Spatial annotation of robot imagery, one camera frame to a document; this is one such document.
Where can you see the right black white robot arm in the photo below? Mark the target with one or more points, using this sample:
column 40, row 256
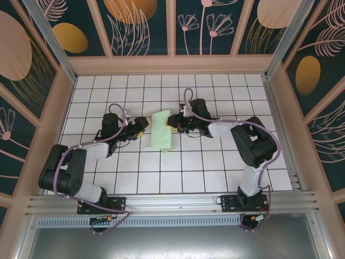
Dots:
column 250, row 145

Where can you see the aluminium side rail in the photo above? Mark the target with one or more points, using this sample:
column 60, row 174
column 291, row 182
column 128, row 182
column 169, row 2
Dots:
column 283, row 135

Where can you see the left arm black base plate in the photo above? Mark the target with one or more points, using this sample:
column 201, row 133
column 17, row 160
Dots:
column 118, row 202

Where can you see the aluminium frame post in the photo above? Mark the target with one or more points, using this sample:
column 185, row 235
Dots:
column 285, row 40
column 48, row 37

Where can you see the grey metal sheet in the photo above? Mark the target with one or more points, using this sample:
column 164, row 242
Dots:
column 172, row 242

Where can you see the small circuit board with connector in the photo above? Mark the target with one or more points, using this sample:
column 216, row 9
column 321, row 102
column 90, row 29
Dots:
column 260, row 218
column 103, row 219

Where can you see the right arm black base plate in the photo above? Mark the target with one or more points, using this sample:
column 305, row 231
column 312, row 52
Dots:
column 229, row 202

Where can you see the long aluminium mounting rail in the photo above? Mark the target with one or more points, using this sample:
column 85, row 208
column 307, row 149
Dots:
column 172, row 202

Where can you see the light green cloth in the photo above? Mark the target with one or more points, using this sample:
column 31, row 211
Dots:
column 161, row 132

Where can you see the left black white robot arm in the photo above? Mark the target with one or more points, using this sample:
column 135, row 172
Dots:
column 67, row 175

